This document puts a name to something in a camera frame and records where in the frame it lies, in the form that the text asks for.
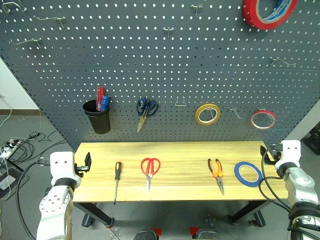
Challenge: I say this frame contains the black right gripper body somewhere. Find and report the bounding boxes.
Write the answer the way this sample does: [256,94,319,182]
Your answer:
[267,144,283,165]

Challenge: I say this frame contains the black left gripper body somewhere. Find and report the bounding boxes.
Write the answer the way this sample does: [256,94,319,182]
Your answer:
[74,162,87,174]

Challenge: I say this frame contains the grey metal pegboard wall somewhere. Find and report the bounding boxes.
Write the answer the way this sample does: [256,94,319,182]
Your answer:
[0,0,320,152]

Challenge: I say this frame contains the thin red tape roll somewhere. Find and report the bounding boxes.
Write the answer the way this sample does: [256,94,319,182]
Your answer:
[250,109,277,130]

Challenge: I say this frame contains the blue tape roll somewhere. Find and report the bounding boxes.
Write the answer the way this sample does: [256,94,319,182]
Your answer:
[233,161,264,188]

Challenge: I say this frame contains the black plastic cup holder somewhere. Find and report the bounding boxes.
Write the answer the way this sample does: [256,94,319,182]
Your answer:
[82,99,112,135]

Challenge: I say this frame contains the black plastic crate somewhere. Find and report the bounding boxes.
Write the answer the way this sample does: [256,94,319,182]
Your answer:
[301,123,320,156]

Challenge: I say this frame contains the black table leg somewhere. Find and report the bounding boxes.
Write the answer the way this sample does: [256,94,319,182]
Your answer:
[227,199,273,226]
[73,201,115,229]

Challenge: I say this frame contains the short metal pegboard hook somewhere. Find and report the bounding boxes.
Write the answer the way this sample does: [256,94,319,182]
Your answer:
[191,4,204,18]
[228,106,244,120]
[163,26,176,39]

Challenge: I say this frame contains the black caster wheel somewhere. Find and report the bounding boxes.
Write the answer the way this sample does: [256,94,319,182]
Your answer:
[81,214,96,228]
[248,211,267,228]

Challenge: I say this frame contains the blue marker pen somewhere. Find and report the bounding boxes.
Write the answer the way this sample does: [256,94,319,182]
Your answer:
[100,95,111,112]

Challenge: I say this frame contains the yellow tape roll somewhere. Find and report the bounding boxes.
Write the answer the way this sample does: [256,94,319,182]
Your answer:
[194,103,222,126]

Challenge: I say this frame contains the white power strip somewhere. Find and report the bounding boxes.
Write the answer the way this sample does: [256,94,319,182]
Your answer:
[0,139,20,159]

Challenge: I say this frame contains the dark rounded metallic shape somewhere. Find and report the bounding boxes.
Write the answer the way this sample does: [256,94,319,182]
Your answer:
[133,229,161,240]
[196,229,219,240]

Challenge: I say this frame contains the long metal pegboard hook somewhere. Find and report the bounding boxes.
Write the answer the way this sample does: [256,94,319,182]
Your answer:
[33,15,67,28]
[8,38,44,49]
[0,1,28,14]
[269,57,297,69]

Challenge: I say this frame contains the large red tape roll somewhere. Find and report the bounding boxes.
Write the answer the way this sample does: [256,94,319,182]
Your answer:
[241,0,299,31]

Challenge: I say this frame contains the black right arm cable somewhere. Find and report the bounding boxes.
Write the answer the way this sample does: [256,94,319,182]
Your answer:
[258,146,320,240]

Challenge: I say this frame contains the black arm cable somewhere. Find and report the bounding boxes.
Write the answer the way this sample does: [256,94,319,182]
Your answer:
[258,146,320,240]
[15,159,52,240]

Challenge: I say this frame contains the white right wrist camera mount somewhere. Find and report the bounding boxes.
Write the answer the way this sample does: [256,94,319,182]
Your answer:
[279,139,302,171]

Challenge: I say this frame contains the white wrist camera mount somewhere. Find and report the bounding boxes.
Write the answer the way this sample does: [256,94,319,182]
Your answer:
[279,139,302,171]
[49,151,77,186]

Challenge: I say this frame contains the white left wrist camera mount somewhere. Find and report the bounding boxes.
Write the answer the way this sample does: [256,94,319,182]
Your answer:
[49,151,77,186]

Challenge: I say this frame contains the black handled screwdriver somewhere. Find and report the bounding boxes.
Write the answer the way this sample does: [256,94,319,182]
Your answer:
[113,161,123,206]

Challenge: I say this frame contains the black floor cable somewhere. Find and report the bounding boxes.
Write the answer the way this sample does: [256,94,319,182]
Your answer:
[14,128,70,166]

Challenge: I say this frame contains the orange handled needle-nose pliers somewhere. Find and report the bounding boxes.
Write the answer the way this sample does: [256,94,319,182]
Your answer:
[207,158,225,196]

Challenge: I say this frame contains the red handled scissors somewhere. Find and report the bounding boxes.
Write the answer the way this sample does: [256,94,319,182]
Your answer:
[140,157,161,194]

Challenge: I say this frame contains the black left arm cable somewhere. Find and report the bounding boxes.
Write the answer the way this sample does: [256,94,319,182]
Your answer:
[15,159,52,240]

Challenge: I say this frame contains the blue handled scissors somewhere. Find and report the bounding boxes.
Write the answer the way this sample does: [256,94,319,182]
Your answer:
[136,98,160,134]

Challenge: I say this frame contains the white wall cable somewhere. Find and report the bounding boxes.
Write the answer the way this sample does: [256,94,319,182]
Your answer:
[0,94,13,129]

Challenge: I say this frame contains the wire loop pegboard hook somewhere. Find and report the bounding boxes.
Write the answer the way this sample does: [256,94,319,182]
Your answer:
[174,96,188,108]

